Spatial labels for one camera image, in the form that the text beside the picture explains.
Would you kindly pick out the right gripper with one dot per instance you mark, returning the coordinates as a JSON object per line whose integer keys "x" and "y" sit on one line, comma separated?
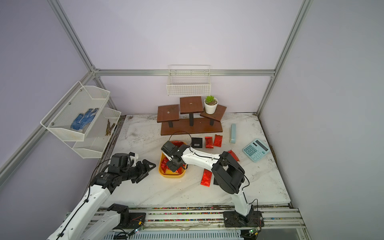
{"x": 174, "y": 167}

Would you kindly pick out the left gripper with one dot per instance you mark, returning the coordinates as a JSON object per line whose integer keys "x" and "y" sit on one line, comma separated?
{"x": 144, "y": 170}

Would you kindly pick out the black tea bag barcode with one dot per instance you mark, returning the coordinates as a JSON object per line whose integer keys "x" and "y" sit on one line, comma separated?
{"x": 197, "y": 143}

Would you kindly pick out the small red foil tea bag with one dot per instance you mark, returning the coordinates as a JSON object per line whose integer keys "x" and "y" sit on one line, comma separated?
{"x": 234, "y": 155}

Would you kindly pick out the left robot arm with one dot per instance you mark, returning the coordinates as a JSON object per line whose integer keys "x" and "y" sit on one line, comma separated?
{"x": 75, "y": 226}

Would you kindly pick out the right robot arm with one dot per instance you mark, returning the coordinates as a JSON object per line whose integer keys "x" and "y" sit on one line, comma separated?
{"x": 226, "y": 170}

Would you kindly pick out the red foil tea bags pile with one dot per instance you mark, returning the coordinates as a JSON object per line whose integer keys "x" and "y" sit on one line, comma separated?
{"x": 165, "y": 169}

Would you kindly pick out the yellow storage box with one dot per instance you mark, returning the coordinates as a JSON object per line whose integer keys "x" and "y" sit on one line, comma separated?
{"x": 171, "y": 177}

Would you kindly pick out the brown wooden tiered stand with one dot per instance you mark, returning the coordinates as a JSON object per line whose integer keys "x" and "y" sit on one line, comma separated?
{"x": 189, "y": 117}

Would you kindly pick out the brown twigs in shelf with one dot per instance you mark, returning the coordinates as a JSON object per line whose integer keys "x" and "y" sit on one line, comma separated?
{"x": 110, "y": 128}

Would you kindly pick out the light blue stapler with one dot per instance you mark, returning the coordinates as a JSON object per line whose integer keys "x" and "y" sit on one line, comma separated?
{"x": 233, "y": 134}

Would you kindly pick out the white potted green plant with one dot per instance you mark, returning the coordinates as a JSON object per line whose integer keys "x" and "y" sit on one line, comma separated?
{"x": 211, "y": 104}

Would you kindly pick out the blue work glove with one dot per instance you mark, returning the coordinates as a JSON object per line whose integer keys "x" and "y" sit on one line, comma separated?
{"x": 82, "y": 120}

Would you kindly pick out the white mesh two-tier shelf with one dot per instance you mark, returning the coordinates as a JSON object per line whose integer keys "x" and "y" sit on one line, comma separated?
{"x": 91, "y": 142}

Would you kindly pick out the light blue calculator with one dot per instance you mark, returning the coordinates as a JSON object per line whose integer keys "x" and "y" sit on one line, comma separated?
{"x": 256, "y": 150}

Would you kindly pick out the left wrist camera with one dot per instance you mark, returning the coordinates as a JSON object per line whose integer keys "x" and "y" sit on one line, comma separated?
{"x": 133, "y": 158}

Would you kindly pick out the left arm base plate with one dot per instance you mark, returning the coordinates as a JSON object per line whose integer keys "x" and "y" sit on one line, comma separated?
{"x": 125, "y": 218}

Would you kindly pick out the white wire wall basket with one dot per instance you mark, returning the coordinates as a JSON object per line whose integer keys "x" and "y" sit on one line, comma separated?
{"x": 189, "y": 80}

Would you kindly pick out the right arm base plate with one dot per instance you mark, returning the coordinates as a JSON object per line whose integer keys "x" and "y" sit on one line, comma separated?
{"x": 233, "y": 219}

